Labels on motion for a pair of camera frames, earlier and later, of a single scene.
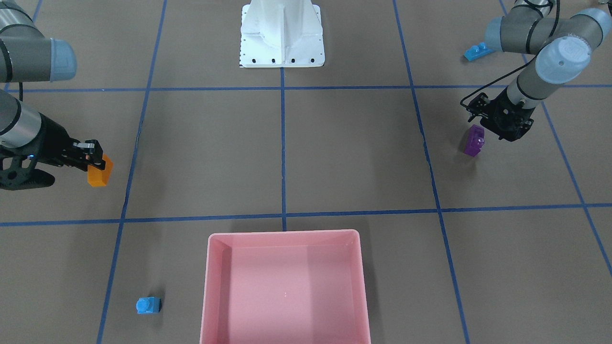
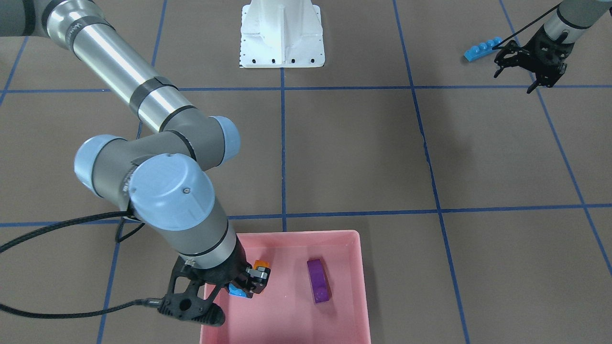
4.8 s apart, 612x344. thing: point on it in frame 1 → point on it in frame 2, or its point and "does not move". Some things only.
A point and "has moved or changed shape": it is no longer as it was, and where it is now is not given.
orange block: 97,177 has moved or changed shape
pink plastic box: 296,287 does not move
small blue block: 148,305 has moved or changed shape
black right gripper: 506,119 → 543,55
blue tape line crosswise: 64,221 does not move
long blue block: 475,52 does not move
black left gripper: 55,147 → 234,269
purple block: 475,140 → 319,281
